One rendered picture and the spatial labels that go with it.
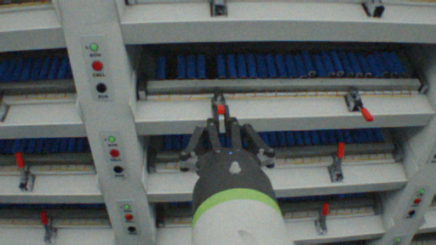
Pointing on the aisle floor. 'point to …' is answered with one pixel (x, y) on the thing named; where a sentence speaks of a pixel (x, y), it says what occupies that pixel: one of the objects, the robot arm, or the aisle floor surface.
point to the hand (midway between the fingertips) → (221, 120)
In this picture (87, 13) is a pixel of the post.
